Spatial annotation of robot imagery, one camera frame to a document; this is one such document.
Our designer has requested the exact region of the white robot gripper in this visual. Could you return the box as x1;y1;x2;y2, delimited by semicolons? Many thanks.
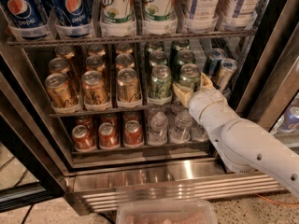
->
173;73;239;141

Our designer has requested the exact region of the green can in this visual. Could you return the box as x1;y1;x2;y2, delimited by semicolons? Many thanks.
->
173;49;195;79
145;41;164;54
149;65;172;100
149;50;168;68
178;63;201;90
170;39;191;60

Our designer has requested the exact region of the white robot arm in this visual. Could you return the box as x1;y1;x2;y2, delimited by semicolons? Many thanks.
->
173;76;299;197

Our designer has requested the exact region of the blue silver can rear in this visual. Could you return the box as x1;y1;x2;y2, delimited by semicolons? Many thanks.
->
203;48;226;77

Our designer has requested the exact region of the blue silver can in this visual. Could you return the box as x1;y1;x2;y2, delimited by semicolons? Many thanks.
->
203;48;226;77
212;58;238;91

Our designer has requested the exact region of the blue silver can front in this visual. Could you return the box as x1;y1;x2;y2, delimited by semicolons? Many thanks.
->
212;58;238;91

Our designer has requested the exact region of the water bottle front middle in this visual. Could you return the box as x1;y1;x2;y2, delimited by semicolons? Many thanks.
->
170;110;192;144

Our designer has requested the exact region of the gold can front right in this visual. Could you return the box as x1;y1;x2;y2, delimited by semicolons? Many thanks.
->
117;68;141;103

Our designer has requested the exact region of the gold can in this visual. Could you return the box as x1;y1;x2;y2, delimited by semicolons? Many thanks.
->
116;53;135;71
55;45;76;66
45;74;78;108
115;43;134;54
81;70;108;105
86;55;106;78
88;44;107;57
117;68;141;103
48;57;79;91

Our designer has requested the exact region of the orange can rear right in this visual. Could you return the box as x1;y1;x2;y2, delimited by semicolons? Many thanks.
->
123;111;140;123

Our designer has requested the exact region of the orange can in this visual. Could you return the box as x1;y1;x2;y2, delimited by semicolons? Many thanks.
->
98;122;119;148
101;113;118;127
124;120;143;146
72;125;95;151
76;116;94;130
123;111;140;123

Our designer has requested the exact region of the orange can front right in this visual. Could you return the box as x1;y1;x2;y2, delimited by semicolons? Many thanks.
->
124;120;143;146

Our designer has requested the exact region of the gold can rear right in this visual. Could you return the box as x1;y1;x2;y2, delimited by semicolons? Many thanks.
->
115;43;134;54

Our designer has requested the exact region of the orange can rear middle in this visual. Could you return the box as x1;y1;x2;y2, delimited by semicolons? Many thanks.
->
101;113;118;127

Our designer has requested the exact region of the stainless steel fridge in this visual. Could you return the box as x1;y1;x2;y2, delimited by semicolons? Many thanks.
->
0;0;298;215

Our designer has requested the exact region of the orange can front middle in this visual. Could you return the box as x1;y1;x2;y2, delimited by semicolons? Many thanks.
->
98;122;119;148

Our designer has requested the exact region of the gold can front middle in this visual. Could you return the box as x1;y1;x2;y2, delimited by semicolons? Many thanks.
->
81;70;108;105

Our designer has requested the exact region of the blue can behind glass door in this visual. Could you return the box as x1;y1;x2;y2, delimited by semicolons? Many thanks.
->
279;105;299;133

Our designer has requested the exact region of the gold can rear middle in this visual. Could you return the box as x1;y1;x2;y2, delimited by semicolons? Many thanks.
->
88;44;107;57

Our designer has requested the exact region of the orange can rear left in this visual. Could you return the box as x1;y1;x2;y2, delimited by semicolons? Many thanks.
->
76;116;94;130

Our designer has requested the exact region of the orange can front left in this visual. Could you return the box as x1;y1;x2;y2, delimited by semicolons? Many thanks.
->
72;125;95;151

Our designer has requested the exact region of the gold can rear left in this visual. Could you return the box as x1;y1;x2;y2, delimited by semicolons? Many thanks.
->
55;45;76;66

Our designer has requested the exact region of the gold can front left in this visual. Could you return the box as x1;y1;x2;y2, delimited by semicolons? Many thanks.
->
45;74;78;108

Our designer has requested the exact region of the open fridge door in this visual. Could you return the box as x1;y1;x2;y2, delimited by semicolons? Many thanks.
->
0;57;66;212

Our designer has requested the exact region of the water bottle front left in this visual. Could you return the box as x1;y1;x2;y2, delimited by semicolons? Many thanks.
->
149;111;168;146

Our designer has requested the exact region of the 7UP bottle right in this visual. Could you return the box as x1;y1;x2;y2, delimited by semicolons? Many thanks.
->
142;0;178;35

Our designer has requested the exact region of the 7up bottle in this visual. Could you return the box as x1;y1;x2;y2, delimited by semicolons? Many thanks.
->
142;0;178;35
100;0;136;37

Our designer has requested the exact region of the white labelled bottle left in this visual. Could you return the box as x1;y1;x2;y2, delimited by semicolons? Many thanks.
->
183;0;219;34

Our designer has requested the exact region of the white labelled bottle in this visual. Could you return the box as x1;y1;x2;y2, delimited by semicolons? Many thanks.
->
217;0;259;31
183;0;219;34

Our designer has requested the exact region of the white labelled bottle right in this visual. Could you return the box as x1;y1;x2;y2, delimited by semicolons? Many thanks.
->
217;0;259;31

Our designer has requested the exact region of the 7UP bottle left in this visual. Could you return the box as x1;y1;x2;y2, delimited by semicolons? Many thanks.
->
100;0;136;37

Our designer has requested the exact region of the clear plastic food container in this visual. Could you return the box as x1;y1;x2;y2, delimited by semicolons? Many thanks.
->
116;200;218;224

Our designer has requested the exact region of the Pepsi bottle right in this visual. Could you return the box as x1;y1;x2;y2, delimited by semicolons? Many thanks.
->
53;0;93;38

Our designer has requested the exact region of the pepsi bottle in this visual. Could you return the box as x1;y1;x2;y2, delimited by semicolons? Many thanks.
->
53;0;93;38
0;0;48;40

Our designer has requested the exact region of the Pepsi bottle left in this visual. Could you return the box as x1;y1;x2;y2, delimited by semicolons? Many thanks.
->
0;0;48;40

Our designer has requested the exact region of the orange cable on floor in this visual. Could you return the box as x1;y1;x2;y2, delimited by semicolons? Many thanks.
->
255;193;299;208

